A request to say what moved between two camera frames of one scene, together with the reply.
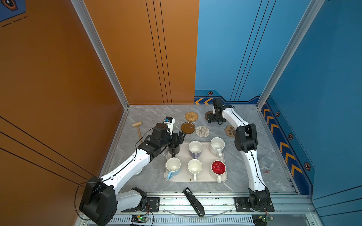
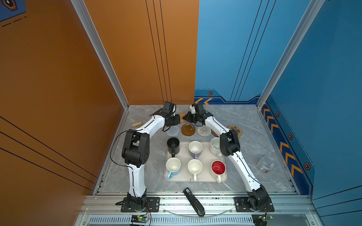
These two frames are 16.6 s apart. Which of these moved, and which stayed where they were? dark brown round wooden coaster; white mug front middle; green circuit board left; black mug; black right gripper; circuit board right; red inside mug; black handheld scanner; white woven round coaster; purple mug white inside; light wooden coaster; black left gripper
Moved: black left gripper; dark brown round wooden coaster; light wooden coaster; black right gripper
Stayed: green circuit board left; white woven round coaster; circuit board right; white mug front middle; red inside mug; purple mug white inside; black handheld scanner; black mug
